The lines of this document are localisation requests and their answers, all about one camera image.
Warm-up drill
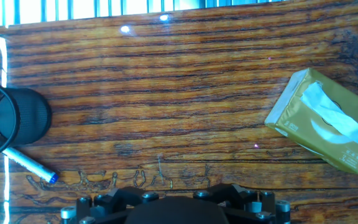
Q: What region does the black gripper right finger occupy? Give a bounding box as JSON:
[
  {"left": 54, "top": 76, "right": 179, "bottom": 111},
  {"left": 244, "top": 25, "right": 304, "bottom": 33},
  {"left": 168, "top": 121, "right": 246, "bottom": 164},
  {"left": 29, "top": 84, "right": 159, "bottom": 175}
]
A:
[{"left": 193, "top": 182, "right": 291, "bottom": 224}]

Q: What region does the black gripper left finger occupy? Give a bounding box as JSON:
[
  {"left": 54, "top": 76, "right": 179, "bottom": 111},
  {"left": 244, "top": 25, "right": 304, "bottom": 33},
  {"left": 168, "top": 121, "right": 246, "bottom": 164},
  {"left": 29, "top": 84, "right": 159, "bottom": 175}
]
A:
[{"left": 60, "top": 186, "right": 160, "bottom": 224}]

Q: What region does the white marker pen blue cap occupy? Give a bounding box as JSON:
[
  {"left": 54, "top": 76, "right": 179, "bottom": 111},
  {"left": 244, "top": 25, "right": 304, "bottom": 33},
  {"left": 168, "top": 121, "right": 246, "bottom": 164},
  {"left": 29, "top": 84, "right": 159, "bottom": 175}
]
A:
[{"left": 0, "top": 127, "right": 59, "bottom": 184}]

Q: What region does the black mesh pen holder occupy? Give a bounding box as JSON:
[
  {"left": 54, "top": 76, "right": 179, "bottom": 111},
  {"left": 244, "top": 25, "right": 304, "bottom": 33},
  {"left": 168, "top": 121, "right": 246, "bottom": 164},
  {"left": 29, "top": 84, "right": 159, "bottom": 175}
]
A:
[{"left": 0, "top": 80, "right": 53, "bottom": 159}]

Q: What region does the gold tissue pack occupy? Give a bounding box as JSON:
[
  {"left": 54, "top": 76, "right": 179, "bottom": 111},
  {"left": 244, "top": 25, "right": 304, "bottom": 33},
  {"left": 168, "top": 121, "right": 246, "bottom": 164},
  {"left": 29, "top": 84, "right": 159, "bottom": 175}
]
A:
[{"left": 264, "top": 67, "right": 358, "bottom": 175}]

